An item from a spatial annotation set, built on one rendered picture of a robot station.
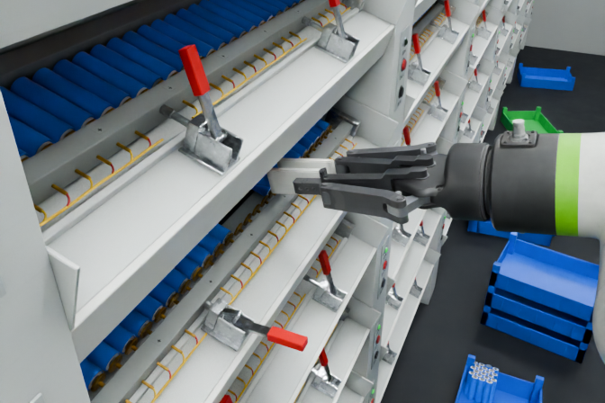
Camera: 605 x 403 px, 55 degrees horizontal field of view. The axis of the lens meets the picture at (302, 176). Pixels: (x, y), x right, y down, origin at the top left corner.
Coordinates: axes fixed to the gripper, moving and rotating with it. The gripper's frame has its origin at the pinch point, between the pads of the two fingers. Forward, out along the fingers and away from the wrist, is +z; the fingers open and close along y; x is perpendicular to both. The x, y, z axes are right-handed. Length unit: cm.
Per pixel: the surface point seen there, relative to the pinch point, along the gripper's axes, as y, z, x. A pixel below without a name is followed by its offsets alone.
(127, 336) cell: 24.5, 5.7, 2.5
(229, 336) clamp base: 18.3, 0.6, 7.0
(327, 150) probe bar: -13.8, 3.5, 3.6
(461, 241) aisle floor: -134, 17, 100
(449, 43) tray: -78, 1, 8
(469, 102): -135, 10, 45
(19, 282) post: 37.1, -6.0, -14.5
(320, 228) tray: -2.1, 0.4, 8.2
